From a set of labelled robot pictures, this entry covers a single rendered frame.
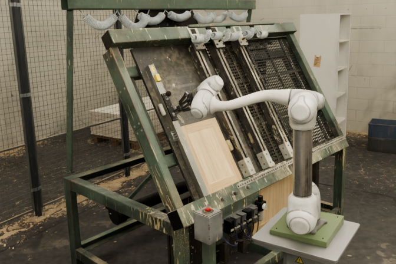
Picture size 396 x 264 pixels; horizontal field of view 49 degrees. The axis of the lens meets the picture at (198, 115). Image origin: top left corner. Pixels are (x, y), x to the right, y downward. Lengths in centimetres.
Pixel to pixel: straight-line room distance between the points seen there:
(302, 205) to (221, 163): 84
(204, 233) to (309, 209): 60
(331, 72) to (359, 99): 153
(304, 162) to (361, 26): 579
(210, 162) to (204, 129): 24
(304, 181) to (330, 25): 448
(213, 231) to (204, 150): 66
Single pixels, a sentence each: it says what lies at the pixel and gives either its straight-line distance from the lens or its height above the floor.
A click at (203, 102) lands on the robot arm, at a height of 156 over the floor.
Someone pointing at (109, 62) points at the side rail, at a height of 175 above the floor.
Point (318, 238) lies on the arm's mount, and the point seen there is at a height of 78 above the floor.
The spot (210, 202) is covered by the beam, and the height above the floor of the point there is 86.
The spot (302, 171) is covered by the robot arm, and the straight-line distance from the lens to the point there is 236.
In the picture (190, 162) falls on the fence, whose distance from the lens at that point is 284.
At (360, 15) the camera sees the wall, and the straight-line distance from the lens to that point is 797.
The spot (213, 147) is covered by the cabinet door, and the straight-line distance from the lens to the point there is 305.
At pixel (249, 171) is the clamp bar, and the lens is 314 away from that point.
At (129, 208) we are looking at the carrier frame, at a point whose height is 77.
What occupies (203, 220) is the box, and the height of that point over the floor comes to 90.
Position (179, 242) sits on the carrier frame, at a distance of 275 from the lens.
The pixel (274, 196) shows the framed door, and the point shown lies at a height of 51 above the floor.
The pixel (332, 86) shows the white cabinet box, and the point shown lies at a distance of 670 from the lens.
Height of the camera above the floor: 199
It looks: 12 degrees down
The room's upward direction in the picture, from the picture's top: 2 degrees counter-clockwise
